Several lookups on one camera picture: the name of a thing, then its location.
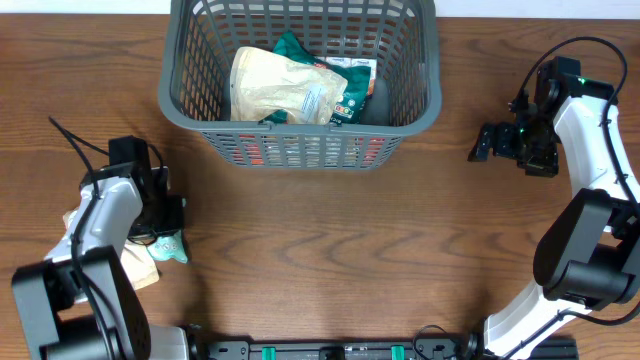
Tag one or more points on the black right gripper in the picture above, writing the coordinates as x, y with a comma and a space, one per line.
501, 140

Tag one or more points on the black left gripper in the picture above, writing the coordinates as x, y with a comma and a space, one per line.
176, 219

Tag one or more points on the teal wet wipes pack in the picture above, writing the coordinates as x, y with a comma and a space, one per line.
168, 240

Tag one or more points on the beige paper pouch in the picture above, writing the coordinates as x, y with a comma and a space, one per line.
262, 83
137, 265

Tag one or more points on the red spaghetti pasta packet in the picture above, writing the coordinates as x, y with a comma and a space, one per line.
331, 152

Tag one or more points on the dark grey plastic basket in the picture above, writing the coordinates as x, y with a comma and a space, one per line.
204, 36

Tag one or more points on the green Nescafe coffee bag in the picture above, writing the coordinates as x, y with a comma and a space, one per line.
347, 108

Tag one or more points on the white tissue pack box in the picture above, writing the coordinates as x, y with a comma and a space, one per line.
360, 73

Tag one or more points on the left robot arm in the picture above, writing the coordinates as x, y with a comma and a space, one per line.
78, 303

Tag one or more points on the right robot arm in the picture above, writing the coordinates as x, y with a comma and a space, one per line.
589, 257

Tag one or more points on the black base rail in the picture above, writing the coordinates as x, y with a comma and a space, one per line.
435, 348

